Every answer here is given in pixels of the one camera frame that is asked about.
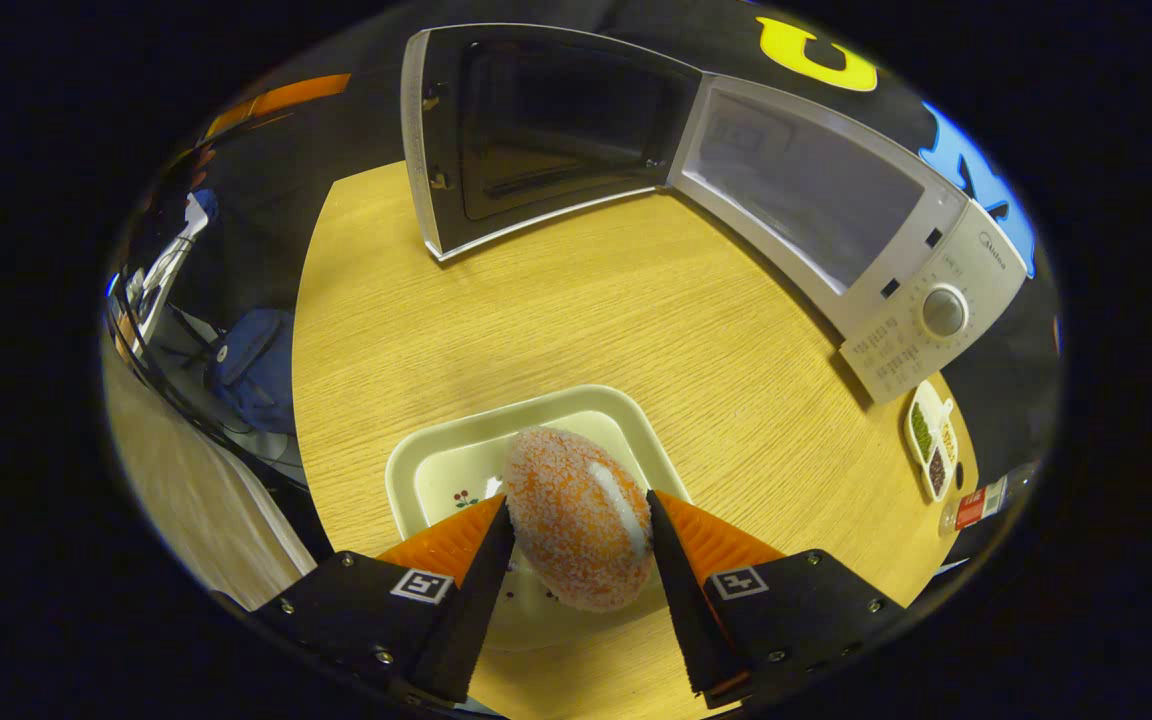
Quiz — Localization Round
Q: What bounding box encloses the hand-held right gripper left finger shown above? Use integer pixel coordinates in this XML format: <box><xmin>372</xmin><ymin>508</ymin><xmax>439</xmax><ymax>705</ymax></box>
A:
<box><xmin>254</xmin><ymin>494</ymin><xmax>517</xmax><ymax>704</ymax></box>

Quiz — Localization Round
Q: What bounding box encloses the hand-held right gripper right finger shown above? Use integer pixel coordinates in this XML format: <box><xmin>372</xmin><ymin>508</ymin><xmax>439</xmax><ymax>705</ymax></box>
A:
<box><xmin>644</xmin><ymin>489</ymin><xmax>907</xmax><ymax>709</ymax></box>

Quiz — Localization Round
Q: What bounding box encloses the round sugared bread bun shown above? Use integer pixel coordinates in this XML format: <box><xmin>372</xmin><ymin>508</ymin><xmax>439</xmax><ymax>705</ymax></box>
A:
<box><xmin>503</xmin><ymin>427</ymin><xmax>655</xmax><ymax>613</ymax></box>

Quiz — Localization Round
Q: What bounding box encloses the white microwave oven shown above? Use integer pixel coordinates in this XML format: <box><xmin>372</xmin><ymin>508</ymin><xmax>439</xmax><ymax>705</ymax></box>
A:
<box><xmin>401</xmin><ymin>22</ymin><xmax>1029</xmax><ymax>405</ymax></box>

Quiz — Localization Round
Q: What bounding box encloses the cream square plate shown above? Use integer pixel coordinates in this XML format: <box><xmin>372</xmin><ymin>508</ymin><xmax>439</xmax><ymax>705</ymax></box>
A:
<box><xmin>385</xmin><ymin>385</ymin><xmax>694</xmax><ymax>656</ymax></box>

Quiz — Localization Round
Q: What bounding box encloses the blue backpack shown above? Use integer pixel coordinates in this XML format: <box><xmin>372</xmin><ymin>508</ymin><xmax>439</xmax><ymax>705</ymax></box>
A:
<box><xmin>204</xmin><ymin>308</ymin><xmax>297</xmax><ymax>436</ymax></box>

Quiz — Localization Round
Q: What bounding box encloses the white divided dish with beans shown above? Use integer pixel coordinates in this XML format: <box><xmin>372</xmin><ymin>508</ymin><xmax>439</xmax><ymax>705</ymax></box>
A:
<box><xmin>906</xmin><ymin>380</ymin><xmax>959</xmax><ymax>503</ymax></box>

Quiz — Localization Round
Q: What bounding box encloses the clear plastic bottle red label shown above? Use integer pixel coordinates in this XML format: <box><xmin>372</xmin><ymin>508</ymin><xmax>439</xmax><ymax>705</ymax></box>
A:
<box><xmin>939</xmin><ymin>462</ymin><xmax>1042</xmax><ymax>536</ymax></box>

